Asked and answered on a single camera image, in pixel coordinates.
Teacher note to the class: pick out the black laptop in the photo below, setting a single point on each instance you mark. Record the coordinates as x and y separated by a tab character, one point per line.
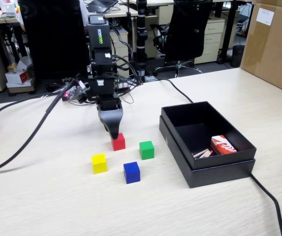
101	5

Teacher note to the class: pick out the blue wooden cube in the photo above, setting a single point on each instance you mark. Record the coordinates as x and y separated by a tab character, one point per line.
131	173

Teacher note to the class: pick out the flat brown carton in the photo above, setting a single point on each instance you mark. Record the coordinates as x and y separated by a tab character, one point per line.
20	89

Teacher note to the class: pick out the black high-back office chair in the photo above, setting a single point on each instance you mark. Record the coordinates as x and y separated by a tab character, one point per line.
57	37

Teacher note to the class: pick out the black trash bin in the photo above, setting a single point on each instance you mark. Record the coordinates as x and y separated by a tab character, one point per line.
238	56

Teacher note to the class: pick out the red wooden cube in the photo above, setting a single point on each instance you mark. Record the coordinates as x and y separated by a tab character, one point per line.
119	143

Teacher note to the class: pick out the black cardboard box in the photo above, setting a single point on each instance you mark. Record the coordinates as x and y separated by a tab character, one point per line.
187	115

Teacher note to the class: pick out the black open box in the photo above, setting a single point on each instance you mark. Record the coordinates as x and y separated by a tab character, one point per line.
217	175

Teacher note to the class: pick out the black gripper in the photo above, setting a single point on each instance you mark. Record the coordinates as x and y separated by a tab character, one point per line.
109	104

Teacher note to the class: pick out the red white matchbox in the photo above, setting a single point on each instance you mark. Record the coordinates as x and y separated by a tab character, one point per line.
223	146

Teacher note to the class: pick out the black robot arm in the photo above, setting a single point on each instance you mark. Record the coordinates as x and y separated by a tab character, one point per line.
99	37

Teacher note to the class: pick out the black jointed pole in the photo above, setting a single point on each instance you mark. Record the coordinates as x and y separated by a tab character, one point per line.
141	37

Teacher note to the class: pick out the white red small carton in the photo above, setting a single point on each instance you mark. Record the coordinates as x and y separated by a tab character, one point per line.
15	77

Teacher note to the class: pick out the green wooden cube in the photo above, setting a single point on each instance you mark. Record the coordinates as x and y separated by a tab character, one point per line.
146	150

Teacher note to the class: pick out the wooden match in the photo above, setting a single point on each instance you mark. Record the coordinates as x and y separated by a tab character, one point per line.
203	154
200	152
208	154

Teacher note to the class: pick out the yellow wooden cube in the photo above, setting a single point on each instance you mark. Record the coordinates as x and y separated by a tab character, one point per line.
99	164

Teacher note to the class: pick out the black mesh office chair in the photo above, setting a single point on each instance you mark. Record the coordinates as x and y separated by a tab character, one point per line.
187	32

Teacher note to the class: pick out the large brown cardboard box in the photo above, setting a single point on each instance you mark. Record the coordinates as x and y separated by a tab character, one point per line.
273	49

